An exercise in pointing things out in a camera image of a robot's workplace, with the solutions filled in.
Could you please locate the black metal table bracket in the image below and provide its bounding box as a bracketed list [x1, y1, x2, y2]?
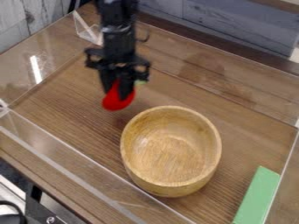
[25, 185, 67, 224]

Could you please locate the green tape strip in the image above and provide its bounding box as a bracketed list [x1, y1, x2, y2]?
[232, 166, 281, 224]

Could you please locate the wooden bowl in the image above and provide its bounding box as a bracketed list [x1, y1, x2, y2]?
[121, 106, 222, 198]

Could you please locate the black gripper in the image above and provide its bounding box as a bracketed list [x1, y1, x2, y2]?
[85, 27, 151, 101]

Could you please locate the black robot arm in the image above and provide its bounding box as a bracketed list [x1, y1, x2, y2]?
[85, 0, 151, 101]

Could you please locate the clear acrylic enclosure wall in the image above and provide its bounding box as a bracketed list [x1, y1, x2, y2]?
[0, 17, 299, 224]

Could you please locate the black cable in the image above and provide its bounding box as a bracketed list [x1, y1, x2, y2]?
[0, 200, 29, 224]

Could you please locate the clear acrylic corner bracket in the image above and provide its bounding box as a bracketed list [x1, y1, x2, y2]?
[73, 11, 103, 46]

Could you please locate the red plush strawberry toy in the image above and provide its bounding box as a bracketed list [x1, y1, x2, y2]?
[102, 80, 137, 111]

